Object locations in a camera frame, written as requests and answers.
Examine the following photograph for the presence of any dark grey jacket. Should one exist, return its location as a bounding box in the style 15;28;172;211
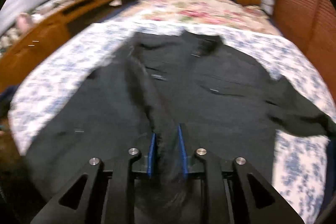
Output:
26;31;335;223

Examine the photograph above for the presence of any blue floral white quilt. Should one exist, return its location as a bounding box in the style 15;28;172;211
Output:
9;19;335;223

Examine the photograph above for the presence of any pink floral blanket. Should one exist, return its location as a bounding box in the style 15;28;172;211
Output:
119;0;281;36

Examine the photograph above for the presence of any wooden desk cabinet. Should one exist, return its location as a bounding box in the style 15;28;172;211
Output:
1;0;113;91

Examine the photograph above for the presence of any wooden louvered wardrobe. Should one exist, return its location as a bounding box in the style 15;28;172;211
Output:
273;0;335;96

